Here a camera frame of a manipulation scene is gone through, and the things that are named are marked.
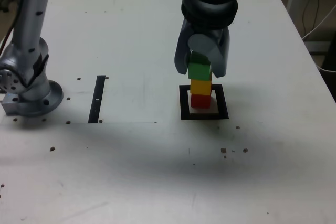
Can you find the yellow cube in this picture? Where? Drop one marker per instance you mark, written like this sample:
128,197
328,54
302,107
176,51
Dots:
200,87

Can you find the red cube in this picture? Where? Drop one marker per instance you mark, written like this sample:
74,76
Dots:
200,101

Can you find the black tape square outline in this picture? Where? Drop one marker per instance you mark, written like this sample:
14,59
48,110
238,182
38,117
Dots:
204,116

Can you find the black tape strip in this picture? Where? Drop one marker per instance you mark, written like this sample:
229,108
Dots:
95,103

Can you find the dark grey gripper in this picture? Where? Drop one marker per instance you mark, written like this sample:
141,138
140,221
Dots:
208,33

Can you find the green cube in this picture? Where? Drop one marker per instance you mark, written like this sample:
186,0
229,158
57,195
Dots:
199,70

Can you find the dark background object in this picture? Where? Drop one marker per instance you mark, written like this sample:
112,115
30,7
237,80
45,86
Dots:
6,1

